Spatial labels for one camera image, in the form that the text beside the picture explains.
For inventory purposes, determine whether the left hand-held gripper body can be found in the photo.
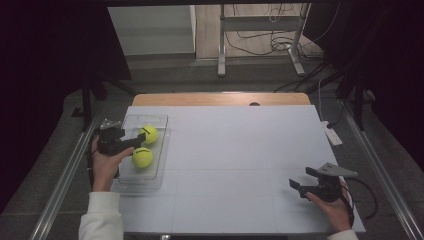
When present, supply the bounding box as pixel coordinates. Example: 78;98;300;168
97;118;128;157

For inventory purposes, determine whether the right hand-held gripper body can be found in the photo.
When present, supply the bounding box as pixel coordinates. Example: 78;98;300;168
307;162;359;204

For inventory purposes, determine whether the yellow tennis ball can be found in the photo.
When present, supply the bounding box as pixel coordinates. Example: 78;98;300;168
131;146;154;169
138;124;159;145

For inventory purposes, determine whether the clear plastic container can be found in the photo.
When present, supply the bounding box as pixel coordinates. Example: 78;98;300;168
111;113;172;193

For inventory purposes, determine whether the person's right hand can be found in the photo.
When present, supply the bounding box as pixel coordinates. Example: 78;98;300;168
305;181;353;234

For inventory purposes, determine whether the person's left hand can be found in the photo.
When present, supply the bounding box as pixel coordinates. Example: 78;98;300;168
90;135;135;193

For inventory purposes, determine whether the white power strip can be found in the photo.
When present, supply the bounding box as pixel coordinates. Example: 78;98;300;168
320;120;344;147

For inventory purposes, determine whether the black metal stand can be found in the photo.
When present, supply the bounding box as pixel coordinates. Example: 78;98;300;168
70;78;138;133
334;74;378;132

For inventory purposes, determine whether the white cabinet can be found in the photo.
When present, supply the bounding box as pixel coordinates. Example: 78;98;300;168
107;4;197;57

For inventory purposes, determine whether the dark curtain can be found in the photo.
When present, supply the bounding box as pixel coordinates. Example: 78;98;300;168
303;0;424;171
0;0;133;214

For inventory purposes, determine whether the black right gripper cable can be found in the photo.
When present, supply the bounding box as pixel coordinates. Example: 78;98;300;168
339;178;380;222

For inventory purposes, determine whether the black plug with cable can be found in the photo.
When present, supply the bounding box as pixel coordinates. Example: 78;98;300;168
326;103;346;130

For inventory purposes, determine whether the metal floor rail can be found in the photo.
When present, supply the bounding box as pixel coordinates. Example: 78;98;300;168
29;111;101;240
339;99;424;240

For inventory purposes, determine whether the white power cable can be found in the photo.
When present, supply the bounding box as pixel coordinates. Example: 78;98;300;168
316;77;327;123

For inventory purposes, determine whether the tangle of black floor cables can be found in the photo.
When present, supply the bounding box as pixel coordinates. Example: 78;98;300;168
224;3;338;94

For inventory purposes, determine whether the grey metal desk frame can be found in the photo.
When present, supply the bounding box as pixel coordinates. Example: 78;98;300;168
217;3;312;78

